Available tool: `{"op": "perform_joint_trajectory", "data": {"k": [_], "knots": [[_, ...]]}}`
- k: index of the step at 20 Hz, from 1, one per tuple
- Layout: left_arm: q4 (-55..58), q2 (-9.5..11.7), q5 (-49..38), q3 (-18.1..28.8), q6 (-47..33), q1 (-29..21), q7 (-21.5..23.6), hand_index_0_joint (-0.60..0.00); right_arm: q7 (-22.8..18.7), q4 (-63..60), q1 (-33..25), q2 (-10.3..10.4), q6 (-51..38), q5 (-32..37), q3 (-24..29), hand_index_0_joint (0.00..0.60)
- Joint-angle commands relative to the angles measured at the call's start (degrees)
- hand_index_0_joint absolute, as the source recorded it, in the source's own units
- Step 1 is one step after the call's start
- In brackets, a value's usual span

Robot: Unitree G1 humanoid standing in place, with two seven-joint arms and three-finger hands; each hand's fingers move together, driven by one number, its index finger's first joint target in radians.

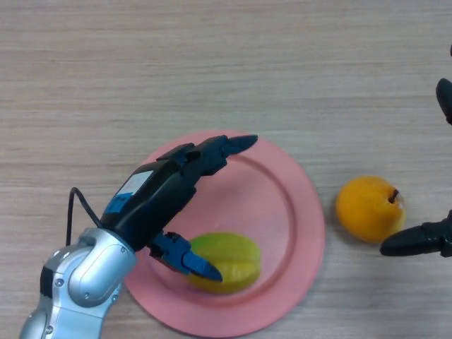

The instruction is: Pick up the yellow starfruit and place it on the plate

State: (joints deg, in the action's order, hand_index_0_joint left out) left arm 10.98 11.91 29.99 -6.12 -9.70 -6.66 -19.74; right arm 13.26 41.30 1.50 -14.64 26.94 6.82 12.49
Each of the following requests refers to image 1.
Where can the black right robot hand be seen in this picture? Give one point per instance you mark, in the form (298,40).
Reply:
(420,242)

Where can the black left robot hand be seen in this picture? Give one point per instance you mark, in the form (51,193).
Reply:
(159,197)

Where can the yellow green starfruit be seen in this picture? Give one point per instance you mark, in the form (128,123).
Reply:
(236,259)

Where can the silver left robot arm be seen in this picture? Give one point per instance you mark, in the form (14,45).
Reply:
(81,282)

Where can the pink round plate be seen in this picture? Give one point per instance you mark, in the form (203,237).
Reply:
(254,197)

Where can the orange pear with stem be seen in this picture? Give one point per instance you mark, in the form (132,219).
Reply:
(367,208)

